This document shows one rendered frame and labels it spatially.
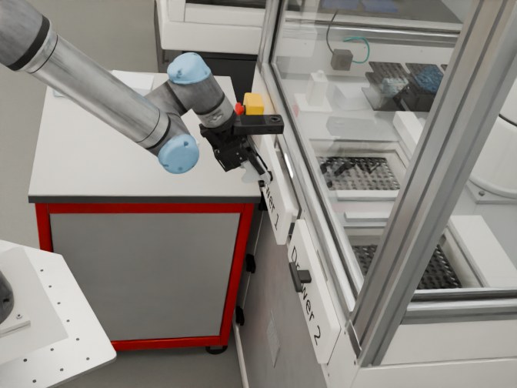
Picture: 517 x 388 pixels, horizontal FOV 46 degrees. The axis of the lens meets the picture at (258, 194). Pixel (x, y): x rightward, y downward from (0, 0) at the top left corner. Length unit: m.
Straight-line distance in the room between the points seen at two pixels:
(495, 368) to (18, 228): 1.92
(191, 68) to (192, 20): 0.88
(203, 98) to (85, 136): 0.59
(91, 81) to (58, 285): 0.50
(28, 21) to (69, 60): 0.08
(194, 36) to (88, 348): 1.19
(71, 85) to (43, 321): 0.50
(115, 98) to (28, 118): 2.18
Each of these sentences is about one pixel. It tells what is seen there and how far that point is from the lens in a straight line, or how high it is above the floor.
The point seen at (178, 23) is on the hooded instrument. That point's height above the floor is 0.90.
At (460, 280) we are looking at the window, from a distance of 0.97.
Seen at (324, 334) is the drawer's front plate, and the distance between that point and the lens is 1.14.
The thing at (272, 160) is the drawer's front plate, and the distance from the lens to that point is 1.43.
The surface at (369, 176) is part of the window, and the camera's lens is 1.01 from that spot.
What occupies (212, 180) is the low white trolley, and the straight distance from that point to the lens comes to 1.61.
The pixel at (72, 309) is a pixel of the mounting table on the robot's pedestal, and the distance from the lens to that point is 1.30.
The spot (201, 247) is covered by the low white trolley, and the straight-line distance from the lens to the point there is 1.71.
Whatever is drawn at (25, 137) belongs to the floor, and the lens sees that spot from 3.07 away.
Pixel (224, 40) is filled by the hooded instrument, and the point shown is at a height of 0.85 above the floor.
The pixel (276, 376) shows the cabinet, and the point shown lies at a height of 0.43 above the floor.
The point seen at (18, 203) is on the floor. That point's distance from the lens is 2.70.
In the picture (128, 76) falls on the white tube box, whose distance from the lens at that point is 1.92.
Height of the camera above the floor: 1.76
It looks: 39 degrees down
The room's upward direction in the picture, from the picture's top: 11 degrees clockwise
